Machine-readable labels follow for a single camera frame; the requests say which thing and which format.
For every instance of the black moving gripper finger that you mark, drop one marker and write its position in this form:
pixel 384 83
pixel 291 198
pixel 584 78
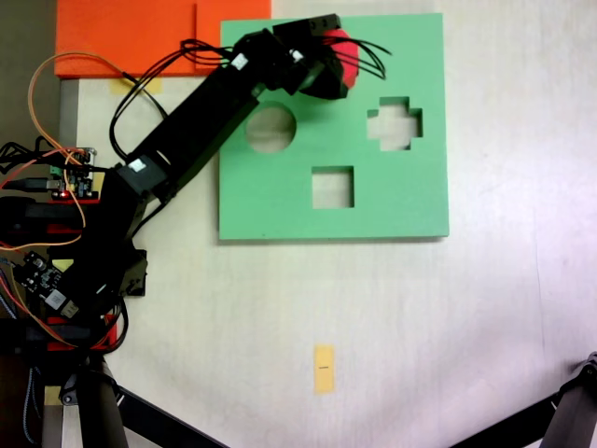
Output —
pixel 326 79

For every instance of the red octagonal pillar block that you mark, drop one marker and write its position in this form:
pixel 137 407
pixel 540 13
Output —
pixel 349 56

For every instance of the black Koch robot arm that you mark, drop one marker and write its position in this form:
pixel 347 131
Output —
pixel 196 121

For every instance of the green shape hole board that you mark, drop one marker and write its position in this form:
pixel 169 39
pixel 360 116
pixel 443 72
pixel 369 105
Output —
pixel 280 210

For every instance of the beige masking tape strip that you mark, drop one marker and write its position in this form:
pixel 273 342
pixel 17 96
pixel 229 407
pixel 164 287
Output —
pixel 156 85

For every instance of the orange foam mat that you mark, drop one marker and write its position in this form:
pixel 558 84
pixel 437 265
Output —
pixel 130 37

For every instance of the motor controller circuit board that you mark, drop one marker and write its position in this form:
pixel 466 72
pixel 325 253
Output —
pixel 77 179

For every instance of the yellow tape marker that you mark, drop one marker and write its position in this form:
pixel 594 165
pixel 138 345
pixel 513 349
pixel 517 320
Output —
pixel 323 368

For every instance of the small yellow tape piece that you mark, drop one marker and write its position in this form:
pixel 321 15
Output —
pixel 63 264

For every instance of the black and red table clamp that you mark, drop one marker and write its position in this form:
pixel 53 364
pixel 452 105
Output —
pixel 28 212
pixel 60 333

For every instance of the black circuit board with USB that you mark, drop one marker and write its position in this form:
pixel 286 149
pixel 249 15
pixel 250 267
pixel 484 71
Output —
pixel 39 277

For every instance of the black tripod with notched joint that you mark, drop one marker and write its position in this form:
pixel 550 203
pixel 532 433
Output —
pixel 573 410

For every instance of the black camera tripod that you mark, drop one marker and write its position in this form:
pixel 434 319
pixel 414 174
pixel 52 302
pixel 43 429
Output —
pixel 100 410

